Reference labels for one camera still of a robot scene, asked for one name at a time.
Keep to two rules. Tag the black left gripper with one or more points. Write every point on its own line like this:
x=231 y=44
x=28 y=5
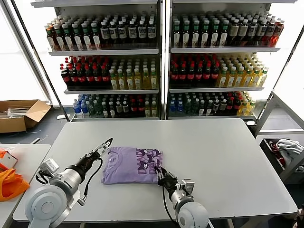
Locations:
x=91 y=159

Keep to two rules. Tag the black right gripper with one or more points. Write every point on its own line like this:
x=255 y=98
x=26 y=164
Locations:
x=169 y=186

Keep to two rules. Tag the purple printed t-shirt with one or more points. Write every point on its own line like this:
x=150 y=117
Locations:
x=123 y=166

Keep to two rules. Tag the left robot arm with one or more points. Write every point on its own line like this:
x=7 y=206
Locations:
x=47 y=206

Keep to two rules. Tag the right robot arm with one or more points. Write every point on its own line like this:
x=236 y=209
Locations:
x=192 y=213

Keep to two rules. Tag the dark drink bottle white label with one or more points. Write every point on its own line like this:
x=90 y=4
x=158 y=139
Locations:
x=126 y=109
x=151 y=32
x=132 y=32
x=223 y=107
x=216 y=108
x=111 y=110
x=114 y=33
x=119 y=109
x=261 y=31
x=252 y=32
x=105 y=110
x=121 y=32
x=142 y=32
x=105 y=33

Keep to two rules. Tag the green label water bottle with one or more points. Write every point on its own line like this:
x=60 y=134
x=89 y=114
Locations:
x=97 y=109
x=187 y=108
x=195 y=108
x=91 y=109

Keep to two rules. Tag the blue label water bottle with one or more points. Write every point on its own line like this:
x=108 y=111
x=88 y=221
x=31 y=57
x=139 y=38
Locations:
x=180 y=108
x=172 y=108
x=84 y=109
x=77 y=109

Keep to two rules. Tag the cola bottle red cap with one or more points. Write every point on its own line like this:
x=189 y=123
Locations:
x=237 y=106
x=134 y=109
x=141 y=109
x=183 y=76
x=174 y=76
x=215 y=76
x=230 y=107
x=72 y=78
x=105 y=78
x=199 y=76
x=97 y=78
x=89 y=78
x=64 y=78
x=206 y=76
x=80 y=78
x=190 y=76

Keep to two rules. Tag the yellow juice bottle green label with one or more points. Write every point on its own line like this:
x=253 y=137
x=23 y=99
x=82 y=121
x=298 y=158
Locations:
x=223 y=79
x=251 y=108
x=239 y=79
x=148 y=110
x=146 y=82
x=121 y=82
x=138 y=82
x=114 y=82
x=263 y=79
x=154 y=82
x=255 y=79
x=154 y=110
x=130 y=82
x=243 y=108
x=247 y=79
x=231 y=79

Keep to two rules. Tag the short white floor strip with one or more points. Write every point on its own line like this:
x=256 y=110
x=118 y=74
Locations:
x=36 y=140

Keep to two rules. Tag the tea bottle green white label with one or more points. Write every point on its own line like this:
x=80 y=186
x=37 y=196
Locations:
x=176 y=35
x=205 y=35
x=215 y=35
x=202 y=108
x=96 y=42
x=50 y=41
x=59 y=42
x=209 y=108
x=69 y=42
x=186 y=35
x=223 y=35
x=195 y=35
x=87 y=42
x=78 y=42

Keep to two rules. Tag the open brown cardboard box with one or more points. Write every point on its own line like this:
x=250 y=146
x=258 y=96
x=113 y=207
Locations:
x=14 y=124

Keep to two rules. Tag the grey metal shelving unit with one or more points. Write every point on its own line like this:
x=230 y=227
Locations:
x=223 y=50
x=104 y=52

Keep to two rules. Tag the white strips bundle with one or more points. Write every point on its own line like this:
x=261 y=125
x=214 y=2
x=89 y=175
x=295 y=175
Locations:
x=16 y=111

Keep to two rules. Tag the small orange white carton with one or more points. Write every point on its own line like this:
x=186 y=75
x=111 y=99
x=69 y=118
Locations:
x=8 y=159

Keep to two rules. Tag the orange fabric bag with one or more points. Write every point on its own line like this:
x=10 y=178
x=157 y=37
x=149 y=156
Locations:
x=12 y=185

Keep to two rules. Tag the small white floor object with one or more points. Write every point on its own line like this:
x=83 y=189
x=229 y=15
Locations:
x=249 y=122

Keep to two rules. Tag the dark grey storage bin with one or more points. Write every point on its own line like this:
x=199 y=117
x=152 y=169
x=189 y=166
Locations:
x=270 y=154

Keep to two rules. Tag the red patterned garment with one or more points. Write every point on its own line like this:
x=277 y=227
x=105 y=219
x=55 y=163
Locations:
x=281 y=161

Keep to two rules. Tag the white crumpled garment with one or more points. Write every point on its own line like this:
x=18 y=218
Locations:
x=289 y=148

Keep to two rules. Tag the dark bottle beige label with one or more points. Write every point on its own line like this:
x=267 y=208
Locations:
x=242 y=32
x=234 y=32

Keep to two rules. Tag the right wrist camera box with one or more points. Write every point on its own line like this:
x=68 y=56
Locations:
x=188 y=186

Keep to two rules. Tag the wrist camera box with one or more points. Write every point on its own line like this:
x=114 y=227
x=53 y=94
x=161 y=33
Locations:
x=50 y=166
x=188 y=186

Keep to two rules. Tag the slanted grey metal post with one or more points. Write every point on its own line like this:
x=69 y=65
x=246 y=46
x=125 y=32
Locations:
x=61 y=109

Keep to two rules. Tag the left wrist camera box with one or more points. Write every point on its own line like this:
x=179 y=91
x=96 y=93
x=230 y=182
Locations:
x=50 y=166

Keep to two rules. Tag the grey metal frame table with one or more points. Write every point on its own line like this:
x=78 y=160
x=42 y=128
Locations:
x=266 y=111

